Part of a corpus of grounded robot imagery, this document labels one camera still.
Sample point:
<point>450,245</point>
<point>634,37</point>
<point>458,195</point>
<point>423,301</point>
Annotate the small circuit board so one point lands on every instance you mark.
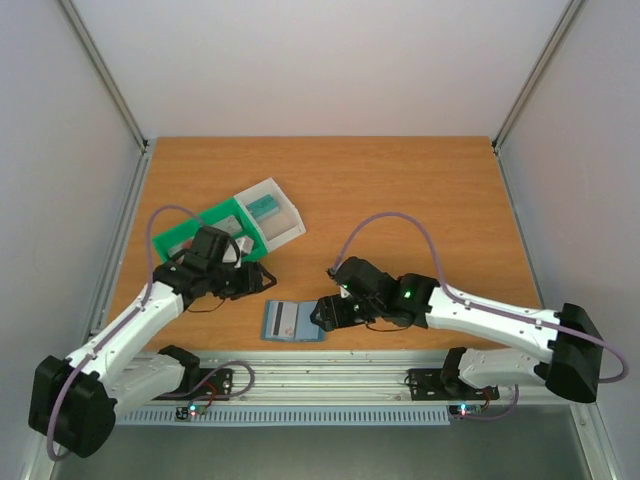
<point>191,411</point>
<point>464,410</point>

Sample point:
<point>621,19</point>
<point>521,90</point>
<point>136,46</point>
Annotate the striped card in holder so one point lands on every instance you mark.
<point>284,319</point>

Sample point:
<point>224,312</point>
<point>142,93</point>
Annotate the blue card holder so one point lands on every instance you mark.
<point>306,331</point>

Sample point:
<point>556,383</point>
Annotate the white plastic bin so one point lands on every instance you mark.
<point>281,228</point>

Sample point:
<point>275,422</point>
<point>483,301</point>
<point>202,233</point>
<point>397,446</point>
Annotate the right small circuit board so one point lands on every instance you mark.
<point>464,410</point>

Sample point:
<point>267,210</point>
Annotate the aluminium frame post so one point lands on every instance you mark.
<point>92,51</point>
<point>552,46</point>

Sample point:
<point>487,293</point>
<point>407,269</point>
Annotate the white card in middle compartment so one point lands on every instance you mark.
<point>229,225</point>

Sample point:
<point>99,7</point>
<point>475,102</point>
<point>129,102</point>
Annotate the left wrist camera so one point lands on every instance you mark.
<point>244,245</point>

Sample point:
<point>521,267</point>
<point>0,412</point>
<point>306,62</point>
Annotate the right aluminium frame post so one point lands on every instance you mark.
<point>552,46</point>

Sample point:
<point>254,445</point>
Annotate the grey slotted cable duct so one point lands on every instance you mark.
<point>289,416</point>

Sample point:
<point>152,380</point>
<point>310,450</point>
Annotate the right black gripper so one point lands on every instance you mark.
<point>338,311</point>

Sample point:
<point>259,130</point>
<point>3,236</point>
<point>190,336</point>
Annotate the green plastic bin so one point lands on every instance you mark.
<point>197,236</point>

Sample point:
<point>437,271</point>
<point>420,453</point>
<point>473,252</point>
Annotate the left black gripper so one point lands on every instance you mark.
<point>252,281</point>

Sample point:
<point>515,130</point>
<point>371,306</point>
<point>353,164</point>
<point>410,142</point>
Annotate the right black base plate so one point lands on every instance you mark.
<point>425,384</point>

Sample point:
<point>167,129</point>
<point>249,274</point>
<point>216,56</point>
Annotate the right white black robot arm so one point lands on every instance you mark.
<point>560,350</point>

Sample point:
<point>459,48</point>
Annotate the left aluminium frame post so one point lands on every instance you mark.
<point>92,51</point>

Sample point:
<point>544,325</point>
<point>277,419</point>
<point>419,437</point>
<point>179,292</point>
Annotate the front aluminium rail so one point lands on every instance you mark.
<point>296,377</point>

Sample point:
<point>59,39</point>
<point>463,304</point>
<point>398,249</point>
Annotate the left small circuit board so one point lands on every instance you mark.
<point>191,411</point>

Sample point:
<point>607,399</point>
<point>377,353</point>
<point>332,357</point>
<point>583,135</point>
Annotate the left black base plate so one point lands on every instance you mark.
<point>210,385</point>

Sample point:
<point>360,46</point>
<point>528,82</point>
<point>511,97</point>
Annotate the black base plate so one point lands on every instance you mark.
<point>425,384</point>
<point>210,385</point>

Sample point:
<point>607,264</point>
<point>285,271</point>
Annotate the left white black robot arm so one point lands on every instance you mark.
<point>76,400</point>

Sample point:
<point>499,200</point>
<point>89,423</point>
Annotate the teal card stack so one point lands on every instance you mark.
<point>263,207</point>

